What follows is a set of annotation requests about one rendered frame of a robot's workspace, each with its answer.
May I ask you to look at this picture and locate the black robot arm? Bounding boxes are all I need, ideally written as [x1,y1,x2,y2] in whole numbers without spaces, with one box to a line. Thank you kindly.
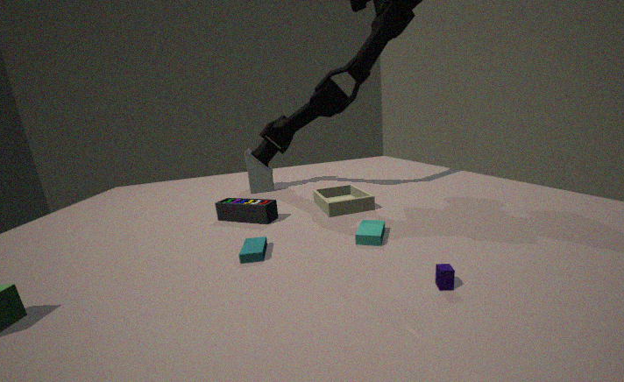
[251,0,422,166]

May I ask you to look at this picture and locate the teal rectangular block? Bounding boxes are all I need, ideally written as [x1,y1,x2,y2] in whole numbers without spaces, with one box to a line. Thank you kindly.
[238,237,267,264]
[355,220,385,246]

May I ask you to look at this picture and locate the small violet block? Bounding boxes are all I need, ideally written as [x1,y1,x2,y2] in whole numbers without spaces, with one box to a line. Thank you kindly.
[436,264,455,291]

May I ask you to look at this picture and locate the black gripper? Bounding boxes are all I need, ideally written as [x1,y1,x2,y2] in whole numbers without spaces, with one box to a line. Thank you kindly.
[350,0,383,12]

